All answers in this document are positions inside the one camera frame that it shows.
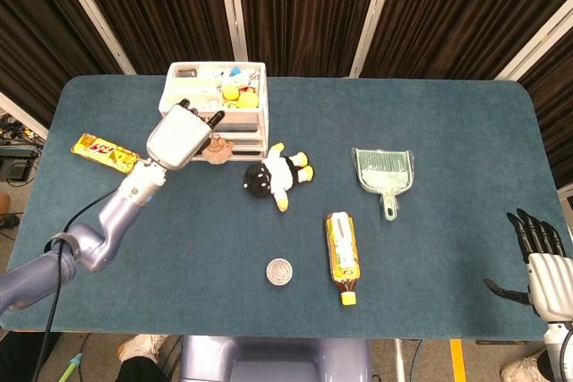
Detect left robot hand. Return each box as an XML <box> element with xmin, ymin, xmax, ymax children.
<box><xmin>145</xmin><ymin>98</ymin><xmax>227</xmax><ymax>172</ymax></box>

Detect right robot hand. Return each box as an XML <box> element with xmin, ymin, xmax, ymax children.
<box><xmin>483</xmin><ymin>208</ymin><xmax>573</xmax><ymax>323</ymax></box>

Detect brown bear keychain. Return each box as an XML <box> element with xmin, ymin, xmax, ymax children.
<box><xmin>200</xmin><ymin>132</ymin><xmax>236</xmax><ymax>165</ymax></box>

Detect white plastic drawer organizer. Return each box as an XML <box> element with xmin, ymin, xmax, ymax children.
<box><xmin>158</xmin><ymin>61</ymin><xmax>270</xmax><ymax>162</ymax></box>

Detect yellow snack packet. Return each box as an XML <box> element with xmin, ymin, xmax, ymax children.
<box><xmin>70</xmin><ymin>132</ymin><xmax>142</xmax><ymax>176</ymax></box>

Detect white sneaker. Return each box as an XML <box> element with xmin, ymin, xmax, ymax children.
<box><xmin>116</xmin><ymin>334</ymin><xmax>169</xmax><ymax>365</ymax></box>
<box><xmin>500</xmin><ymin>352</ymin><xmax>545</xmax><ymax>382</ymax></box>

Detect black white penguin plush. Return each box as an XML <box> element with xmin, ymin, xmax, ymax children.
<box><xmin>243</xmin><ymin>142</ymin><xmax>316</xmax><ymax>214</ymax></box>

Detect round clear paperclip box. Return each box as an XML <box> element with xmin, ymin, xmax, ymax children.
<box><xmin>265</xmin><ymin>258</ymin><xmax>295</xmax><ymax>287</ymax></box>

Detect white table leg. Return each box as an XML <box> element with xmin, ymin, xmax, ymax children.
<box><xmin>394</xmin><ymin>338</ymin><xmax>406</xmax><ymax>382</ymax></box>

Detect tea bottle yellow label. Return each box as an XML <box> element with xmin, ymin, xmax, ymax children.
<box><xmin>324</xmin><ymin>211</ymin><xmax>362</xmax><ymax>307</ymax></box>

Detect mint green dustpan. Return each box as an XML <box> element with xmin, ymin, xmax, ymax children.
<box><xmin>351</xmin><ymin>147</ymin><xmax>415</xmax><ymax>222</ymax></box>

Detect blue felt table cover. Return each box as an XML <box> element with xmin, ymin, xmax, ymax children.
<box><xmin>0</xmin><ymin>75</ymin><xmax>573</xmax><ymax>341</ymax></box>

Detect black trousers leg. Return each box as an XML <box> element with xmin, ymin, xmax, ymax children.
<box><xmin>118</xmin><ymin>352</ymin><xmax>178</xmax><ymax>382</ymax></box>

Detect grey-purple robot torso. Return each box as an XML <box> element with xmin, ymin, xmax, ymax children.
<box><xmin>178</xmin><ymin>335</ymin><xmax>372</xmax><ymax>382</ymax></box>

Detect green stick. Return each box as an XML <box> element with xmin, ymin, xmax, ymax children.
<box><xmin>61</xmin><ymin>352</ymin><xmax>84</xmax><ymax>382</ymax></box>

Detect white frame post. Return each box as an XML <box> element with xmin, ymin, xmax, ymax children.
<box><xmin>0</xmin><ymin>90</ymin><xmax>49</xmax><ymax>140</ymax></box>
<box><xmin>47</xmin><ymin>0</ymin><xmax>137</xmax><ymax>76</ymax></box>
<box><xmin>348</xmin><ymin>0</ymin><xmax>396</xmax><ymax>79</ymax></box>
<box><xmin>215</xmin><ymin>0</ymin><xmax>249</xmax><ymax>63</ymax></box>
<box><xmin>494</xmin><ymin>0</ymin><xmax>573</xmax><ymax>81</ymax></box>

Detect black electronics with cables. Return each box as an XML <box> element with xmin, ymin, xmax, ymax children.
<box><xmin>0</xmin><ymin>113</ymin><xmax>47</xmax><ymax>186</ymax></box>

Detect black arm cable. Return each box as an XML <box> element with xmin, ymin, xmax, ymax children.
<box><xmin>29</xmin><ymin>189</ymin><xmax>118</xmax><ymax>382</ymax></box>

